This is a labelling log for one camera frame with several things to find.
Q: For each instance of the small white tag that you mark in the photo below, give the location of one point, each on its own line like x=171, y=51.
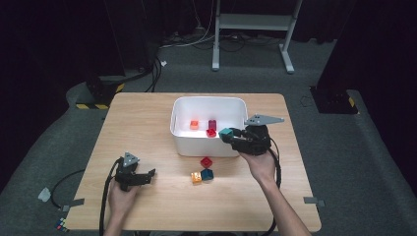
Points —
x=163, y=63

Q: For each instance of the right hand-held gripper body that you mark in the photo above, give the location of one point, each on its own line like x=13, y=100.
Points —
x=257, y=141

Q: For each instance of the person's left hand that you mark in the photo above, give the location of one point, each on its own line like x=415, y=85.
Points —
x=119, y=200

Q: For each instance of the person's right hand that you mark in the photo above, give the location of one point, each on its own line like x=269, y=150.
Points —
x=262, y=165

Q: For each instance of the grey tape strip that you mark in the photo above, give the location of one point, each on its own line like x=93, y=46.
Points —
x=314, y=200
x=73, y=203

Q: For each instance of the black curtain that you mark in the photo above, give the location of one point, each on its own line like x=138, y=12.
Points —
x=49, y=49
x=377, y=49

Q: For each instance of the magenta toy block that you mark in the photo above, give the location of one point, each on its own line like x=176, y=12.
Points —
x=212, y=124

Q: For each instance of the black yellow striped stand base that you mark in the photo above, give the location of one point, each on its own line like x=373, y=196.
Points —
x=101, y=95

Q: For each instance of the yellow orange toy block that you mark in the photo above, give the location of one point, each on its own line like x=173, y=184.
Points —
x=196, y=177

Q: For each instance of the white plastic bin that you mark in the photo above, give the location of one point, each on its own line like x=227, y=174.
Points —
x=200, y=146

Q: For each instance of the white metal stand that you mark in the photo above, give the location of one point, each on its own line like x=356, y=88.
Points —
x=254, y=21

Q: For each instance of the dark blue toy block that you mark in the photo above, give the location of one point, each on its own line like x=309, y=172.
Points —
x=207, y=174

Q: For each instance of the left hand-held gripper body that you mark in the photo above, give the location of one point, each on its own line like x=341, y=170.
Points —
x=128, y=178

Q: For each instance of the colourful puzzle cube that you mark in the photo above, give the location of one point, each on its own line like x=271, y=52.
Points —
x=61, y=225

